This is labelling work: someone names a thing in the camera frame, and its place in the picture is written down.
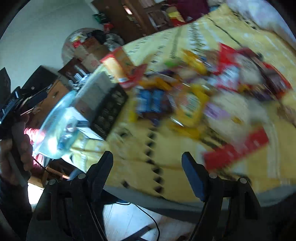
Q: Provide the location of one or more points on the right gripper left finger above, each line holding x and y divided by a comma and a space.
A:
97, 176

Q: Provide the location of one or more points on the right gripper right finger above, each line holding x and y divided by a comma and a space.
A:
205, 185

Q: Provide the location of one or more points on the pile of assorted snacks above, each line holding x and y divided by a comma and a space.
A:
228, 102

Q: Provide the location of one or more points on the person's left hand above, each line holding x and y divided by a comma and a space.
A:
16, 151

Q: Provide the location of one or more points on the wooden chest of drawers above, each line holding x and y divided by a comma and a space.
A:
57, 91

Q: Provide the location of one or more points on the black television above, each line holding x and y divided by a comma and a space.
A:
41, 79

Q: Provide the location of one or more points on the clear glass snack bowl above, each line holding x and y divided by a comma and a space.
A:
60, 128

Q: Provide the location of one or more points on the yellow patterned bed sheet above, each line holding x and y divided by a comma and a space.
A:
147, 155

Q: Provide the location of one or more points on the white carton box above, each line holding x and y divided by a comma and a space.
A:
97, 105

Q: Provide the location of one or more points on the stacked cardboard boxes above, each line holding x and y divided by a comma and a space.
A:
90, 52

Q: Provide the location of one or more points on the red orange gift box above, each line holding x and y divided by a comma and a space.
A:
120, 66

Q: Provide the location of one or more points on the dark wooden wardrobe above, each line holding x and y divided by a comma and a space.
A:
132, 20

